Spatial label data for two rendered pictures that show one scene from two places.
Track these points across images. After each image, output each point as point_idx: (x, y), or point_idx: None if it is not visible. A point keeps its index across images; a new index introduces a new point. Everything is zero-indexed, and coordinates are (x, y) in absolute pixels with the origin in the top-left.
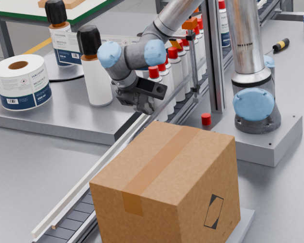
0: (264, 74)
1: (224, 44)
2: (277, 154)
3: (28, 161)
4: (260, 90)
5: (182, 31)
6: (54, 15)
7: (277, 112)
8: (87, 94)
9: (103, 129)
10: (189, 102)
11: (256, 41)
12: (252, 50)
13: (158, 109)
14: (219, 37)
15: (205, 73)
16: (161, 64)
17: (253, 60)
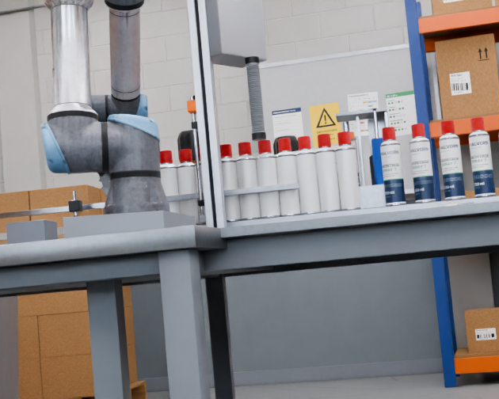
0: (58, 108)
1: (386, 199)
2: (73, 230)
3: None
4: (43, 123)
5: (316, 163)
6: (276, 153)
7: (128, 192)
8: None
9: None
10: (203, 225)
11: (57, 66)
12: (54, 77)
13: None
14: (210, 124)
15: (291, 214)
16: (160, 154)
17: (54, 89)
